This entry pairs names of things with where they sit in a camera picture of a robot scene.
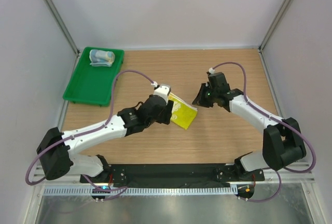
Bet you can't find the yellow green patterned towel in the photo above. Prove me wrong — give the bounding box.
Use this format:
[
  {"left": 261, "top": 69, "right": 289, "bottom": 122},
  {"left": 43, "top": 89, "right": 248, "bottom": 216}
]
[{"left": 168, "top": 93, "right": 198, "bottom": 130}]

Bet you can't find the blue polka dot towel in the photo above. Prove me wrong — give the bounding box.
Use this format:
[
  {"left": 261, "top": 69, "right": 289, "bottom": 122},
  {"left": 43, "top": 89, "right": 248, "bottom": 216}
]
[{"left": 89, "top": 49, "right": 115, "bottom": 67}]

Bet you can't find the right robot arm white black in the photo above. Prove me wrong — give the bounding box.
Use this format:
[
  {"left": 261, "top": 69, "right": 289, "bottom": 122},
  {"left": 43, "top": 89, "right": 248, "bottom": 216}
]
[{"left": 192, "top": 72, "right": 307, "bottom": 180}]

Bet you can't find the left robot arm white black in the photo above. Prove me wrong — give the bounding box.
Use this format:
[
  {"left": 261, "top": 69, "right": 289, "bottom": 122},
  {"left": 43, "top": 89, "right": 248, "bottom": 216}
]
[{"left": 37, "top": 95, "right": 174, "bottom": 183}]

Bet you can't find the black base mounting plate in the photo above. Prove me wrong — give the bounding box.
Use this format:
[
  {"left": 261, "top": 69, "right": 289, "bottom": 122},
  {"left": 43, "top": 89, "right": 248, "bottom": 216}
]
[{"left": 89, "top": 163, "right": 265, "bottom": 189}]

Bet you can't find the green plastic tray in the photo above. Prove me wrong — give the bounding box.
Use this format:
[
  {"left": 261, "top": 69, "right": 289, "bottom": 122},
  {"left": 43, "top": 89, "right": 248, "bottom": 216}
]
[{"left": 63, "top": 47, "right": 125, "bottom": 106}]

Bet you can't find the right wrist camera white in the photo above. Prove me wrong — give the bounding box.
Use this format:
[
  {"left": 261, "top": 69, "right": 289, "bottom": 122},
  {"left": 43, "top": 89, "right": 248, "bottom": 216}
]
[{"left": 209, "top": 67, "right": 215, "bottom": 74}]

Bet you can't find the white slotted cable duct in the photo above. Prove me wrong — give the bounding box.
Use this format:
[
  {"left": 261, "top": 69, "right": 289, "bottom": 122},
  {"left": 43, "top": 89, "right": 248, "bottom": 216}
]
[{"left": 43, "top": 185, "right": 238, "bottom": 197}]

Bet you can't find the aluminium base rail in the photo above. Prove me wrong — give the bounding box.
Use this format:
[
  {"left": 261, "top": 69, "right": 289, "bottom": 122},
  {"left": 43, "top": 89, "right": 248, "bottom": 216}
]
[{"left": 29, "top": 165, "right": 314, "bottom": 186}]

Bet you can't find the right aluminium frame post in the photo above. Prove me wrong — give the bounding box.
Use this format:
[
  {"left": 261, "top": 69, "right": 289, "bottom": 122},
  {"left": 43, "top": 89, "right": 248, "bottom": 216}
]
[{"left": 258, "top": 0, "right": 293, "bottom": 53}]

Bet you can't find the aluminium frame post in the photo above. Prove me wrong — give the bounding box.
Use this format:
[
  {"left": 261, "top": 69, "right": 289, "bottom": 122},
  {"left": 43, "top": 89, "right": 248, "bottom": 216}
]
[
  {"left": 43, "top": 0, "right": 79, "bottom": 56},
  {"left": 258, "top": 0, "right": 293, "bottom": 53}
]

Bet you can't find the left aluminium frame post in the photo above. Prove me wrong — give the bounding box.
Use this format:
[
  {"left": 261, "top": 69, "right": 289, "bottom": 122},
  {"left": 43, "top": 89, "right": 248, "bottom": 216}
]
[{"left": 43, "top": 0, "right": 79, "bottom": 56}]

